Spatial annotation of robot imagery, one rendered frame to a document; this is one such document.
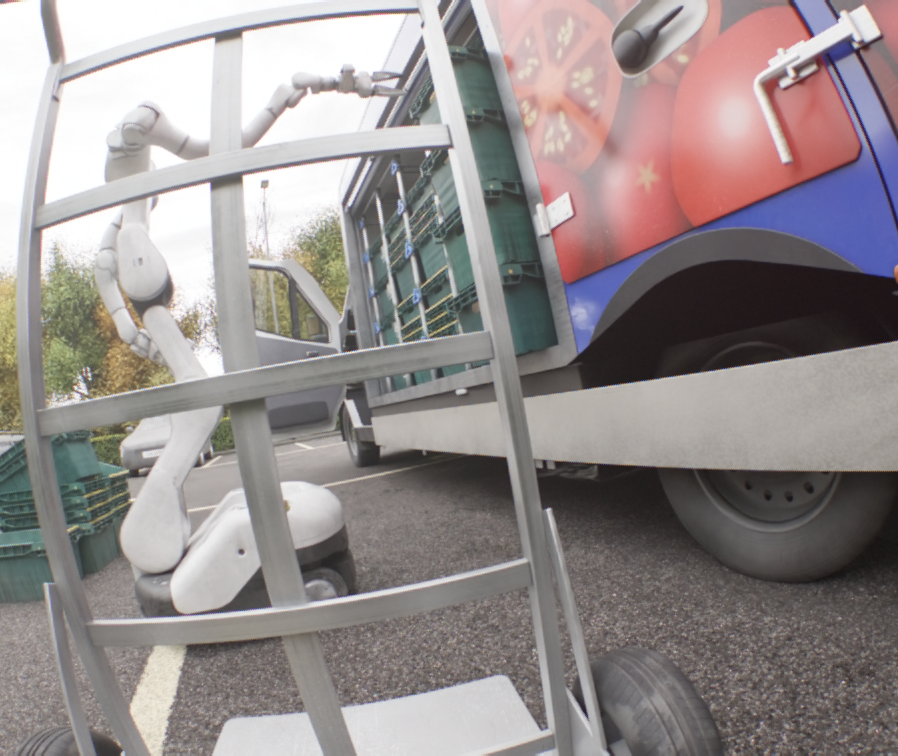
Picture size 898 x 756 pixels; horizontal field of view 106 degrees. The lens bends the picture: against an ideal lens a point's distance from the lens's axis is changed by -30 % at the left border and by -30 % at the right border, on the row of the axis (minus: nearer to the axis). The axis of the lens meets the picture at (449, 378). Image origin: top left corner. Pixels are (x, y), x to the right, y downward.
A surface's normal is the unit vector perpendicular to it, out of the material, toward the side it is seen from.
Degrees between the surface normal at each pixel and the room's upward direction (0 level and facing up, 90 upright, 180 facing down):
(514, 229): 91
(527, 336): 96
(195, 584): 90
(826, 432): 90
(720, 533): 75
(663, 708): 32
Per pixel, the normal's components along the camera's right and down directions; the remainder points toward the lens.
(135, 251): 0.46, -0.13
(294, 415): 0.68, -0.15
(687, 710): 0.00, -0.85
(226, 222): 0.18, -0.07
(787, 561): -0.91, 0.00
